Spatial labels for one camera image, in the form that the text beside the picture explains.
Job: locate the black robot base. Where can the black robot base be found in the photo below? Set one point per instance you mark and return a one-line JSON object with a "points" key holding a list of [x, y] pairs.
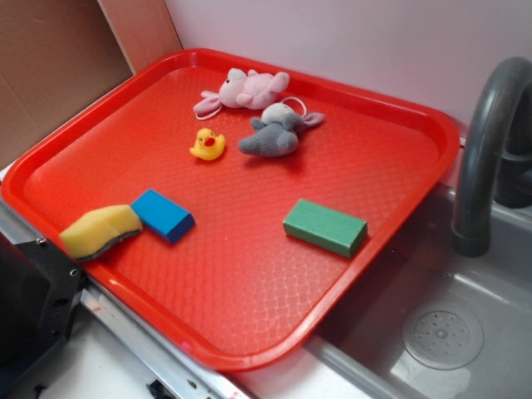
{"points": [[40, 289]]}

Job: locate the green rectangular block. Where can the green rectangular block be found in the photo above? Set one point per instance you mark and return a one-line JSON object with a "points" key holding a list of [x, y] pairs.
{"points": [[326, 228]]}

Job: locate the blue rectangular block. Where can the blue rectangular block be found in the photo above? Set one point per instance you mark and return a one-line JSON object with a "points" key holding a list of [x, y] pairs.
{"points": [[167, 219]]}

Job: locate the red plastic tray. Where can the red plastic tray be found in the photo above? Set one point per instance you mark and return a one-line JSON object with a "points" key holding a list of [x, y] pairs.
{"points": [[236, 292]]}

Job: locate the grey plush toy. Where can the grey plush toy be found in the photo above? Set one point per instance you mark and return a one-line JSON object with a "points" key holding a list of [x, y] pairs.
{"points": [[276, 131]]}

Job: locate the yellow rubber duck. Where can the yellow rubber duck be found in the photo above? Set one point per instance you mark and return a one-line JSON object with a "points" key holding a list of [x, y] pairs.
{"points": [[208, 146]]}

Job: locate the pink plush toy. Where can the pink plush toy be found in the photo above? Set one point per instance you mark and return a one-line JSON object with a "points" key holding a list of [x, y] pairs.
{"points": [[249, 90]]}

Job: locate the yellow scrubbing sponge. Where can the yellow scrubbing sponge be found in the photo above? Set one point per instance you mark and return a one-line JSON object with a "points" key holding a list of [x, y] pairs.
{"points": [[98, 230]]}

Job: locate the grey plastic sink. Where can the grey plastic sink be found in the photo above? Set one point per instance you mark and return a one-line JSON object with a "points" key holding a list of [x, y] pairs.
{"points": [[424, 322]]}

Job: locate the grey plastic faucet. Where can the grey plastic faucet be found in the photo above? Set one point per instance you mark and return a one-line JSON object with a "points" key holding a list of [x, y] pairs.
{"points": [[496, 162]]}

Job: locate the brown cardboard panel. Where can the brown cardboard panel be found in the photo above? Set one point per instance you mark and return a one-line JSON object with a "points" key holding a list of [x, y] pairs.
{"points": [[57, 57]]}

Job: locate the silver metal rail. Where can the silver metal rail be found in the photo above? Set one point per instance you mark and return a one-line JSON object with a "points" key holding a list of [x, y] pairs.
{"points": [[112, 354]]}

